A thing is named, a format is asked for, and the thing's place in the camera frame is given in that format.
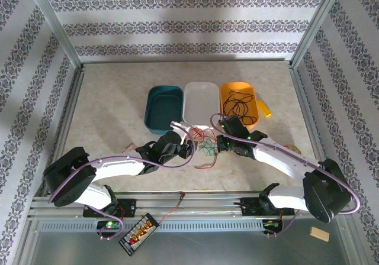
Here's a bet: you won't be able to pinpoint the yellow plastic block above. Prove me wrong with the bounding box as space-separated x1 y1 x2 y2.
256 99 272 118

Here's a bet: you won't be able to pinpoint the teal plastic bin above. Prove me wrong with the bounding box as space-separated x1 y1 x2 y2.
144 85 184 135

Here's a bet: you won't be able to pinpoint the orange plastic bin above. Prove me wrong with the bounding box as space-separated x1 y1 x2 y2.
219 81 260 131

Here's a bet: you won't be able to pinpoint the white plastic bin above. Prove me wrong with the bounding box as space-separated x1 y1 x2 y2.
182 81 221 130

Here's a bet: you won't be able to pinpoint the black power board yellow connectors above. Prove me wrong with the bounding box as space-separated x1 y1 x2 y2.
118 213 161 257

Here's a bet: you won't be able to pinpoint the right controller board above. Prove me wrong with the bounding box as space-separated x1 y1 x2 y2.
263 219 284 234

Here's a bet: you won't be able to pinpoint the left controller board green light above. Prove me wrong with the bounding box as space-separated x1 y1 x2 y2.
96 219 124 231

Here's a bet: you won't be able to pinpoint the small wooden block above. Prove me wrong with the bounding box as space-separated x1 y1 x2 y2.
309 226 330 243

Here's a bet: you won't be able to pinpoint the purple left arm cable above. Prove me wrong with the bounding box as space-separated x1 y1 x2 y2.
48 125 197 241

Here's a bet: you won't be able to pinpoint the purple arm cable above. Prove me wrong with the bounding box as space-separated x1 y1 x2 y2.
210 113 361 240
48 125 197 241

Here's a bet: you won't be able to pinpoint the aluminium table rail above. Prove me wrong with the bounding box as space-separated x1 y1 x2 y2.
28 189 352 219

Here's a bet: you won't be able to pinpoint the red orange power wire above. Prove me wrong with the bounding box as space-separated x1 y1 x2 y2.
158 192 186 226

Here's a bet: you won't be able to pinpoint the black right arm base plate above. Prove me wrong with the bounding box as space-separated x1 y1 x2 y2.
235 196 296 217

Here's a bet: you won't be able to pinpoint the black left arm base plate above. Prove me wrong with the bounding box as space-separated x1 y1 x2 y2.
82 198 138 218

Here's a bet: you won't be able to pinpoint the grey slotted cable duct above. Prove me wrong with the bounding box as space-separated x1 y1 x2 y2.
38 219 267 233

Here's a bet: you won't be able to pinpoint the aluminium frame post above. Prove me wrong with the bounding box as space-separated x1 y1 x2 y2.
25 0 84 68
291 0 348 68

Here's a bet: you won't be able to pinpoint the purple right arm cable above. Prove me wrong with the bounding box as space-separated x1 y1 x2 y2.
210 113 361 240

